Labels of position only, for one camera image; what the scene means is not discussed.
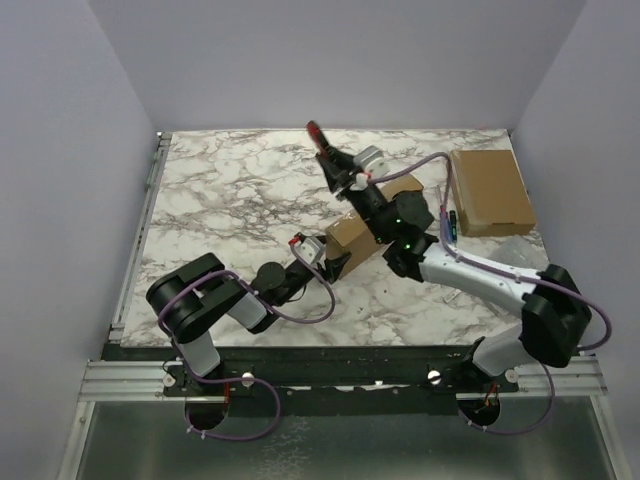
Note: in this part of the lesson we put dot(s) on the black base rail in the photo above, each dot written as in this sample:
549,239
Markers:
322,381

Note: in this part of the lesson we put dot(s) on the green black screwdriver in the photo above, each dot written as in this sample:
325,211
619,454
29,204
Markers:
453,230

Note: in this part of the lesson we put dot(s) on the blue red screwdriver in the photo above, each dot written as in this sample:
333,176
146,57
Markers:
443,213

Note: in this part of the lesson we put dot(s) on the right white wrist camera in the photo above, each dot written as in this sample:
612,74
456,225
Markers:
372,161

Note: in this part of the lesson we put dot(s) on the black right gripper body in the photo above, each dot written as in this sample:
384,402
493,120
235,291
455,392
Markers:
341,171

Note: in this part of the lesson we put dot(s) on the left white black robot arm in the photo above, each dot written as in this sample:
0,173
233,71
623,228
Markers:
191,299

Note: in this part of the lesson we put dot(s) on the aluminium extrusion frame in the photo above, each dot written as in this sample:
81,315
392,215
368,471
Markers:
242,194

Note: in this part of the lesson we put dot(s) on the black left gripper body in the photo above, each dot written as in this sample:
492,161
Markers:
318,268

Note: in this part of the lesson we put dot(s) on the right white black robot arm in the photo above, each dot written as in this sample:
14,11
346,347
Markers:
553,315

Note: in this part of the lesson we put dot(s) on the brown cardboard express box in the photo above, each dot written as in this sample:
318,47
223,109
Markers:
362,236

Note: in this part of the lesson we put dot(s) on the red black utility knife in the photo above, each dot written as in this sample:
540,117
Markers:
318,138

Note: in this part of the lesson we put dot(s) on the clear plastic screw box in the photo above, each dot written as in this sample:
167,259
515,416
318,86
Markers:
518,252

